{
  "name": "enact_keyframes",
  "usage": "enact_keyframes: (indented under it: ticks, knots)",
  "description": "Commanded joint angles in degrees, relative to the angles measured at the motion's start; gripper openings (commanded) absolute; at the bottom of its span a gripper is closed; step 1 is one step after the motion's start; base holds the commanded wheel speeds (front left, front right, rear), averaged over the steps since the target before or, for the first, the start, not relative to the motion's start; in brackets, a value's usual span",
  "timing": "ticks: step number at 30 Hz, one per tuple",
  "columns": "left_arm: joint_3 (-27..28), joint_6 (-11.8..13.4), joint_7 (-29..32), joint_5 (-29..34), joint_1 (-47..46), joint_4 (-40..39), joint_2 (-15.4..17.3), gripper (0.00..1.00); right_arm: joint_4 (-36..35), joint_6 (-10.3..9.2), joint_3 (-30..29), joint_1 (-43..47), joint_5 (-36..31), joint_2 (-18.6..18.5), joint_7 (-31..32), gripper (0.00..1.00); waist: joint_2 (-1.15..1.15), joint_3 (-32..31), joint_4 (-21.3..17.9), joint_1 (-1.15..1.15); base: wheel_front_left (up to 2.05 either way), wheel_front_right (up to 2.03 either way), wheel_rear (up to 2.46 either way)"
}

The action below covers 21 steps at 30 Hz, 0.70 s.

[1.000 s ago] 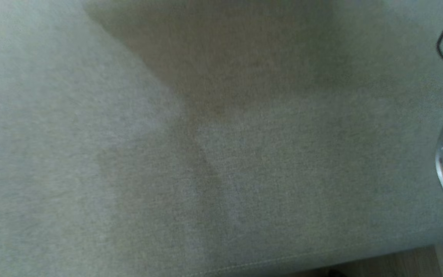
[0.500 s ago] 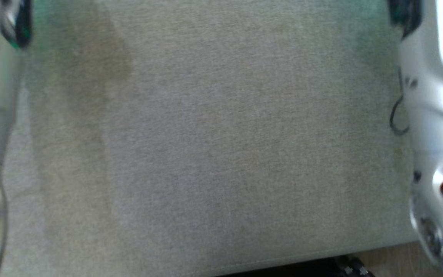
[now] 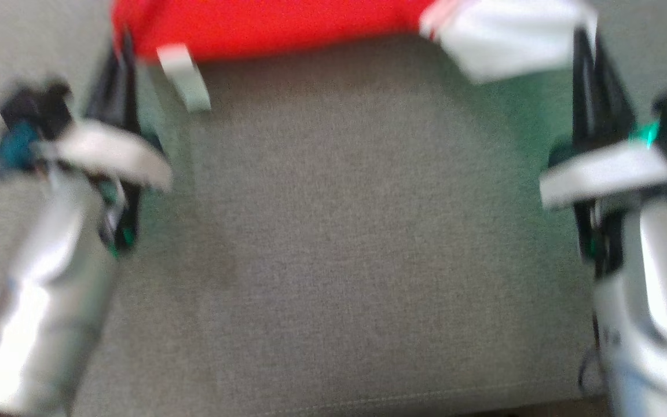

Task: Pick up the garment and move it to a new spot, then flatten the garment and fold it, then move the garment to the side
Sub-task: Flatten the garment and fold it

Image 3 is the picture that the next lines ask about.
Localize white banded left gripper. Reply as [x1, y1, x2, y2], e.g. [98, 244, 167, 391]
[50, 29, 173, 255]

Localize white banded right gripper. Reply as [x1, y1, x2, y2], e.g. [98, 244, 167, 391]
[539, 29, 667, 276]

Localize red white sports shorts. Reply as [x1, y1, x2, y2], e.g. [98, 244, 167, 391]
[111, 0, 598, 112]

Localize large grey sofa seat cushion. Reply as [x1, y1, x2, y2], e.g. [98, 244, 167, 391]
[0, 0, 667, 417]

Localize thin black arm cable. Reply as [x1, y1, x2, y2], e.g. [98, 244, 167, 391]
[578, 316, 604, 398]

